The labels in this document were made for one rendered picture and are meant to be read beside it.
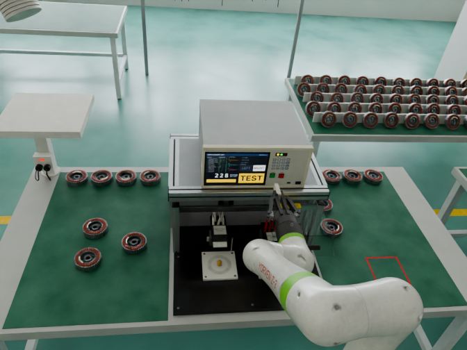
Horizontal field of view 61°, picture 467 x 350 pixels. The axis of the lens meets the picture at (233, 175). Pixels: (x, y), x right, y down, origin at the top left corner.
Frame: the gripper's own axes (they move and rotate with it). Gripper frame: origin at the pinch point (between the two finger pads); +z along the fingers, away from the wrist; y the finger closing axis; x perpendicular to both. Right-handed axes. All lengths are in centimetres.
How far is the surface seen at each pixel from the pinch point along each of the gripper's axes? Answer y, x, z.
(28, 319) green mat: -95, -44, -24
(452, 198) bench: 140, -62, 64
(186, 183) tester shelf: -35.0, -6.9, 12.9
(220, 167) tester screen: -21.8, 4.3, 9.8
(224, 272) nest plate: -18.4, -40.1, -7.4
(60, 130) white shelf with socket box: -89, 2, 38
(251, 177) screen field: -8.9, -1.0, 9.9
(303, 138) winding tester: 12.0, 13.6, 17.1
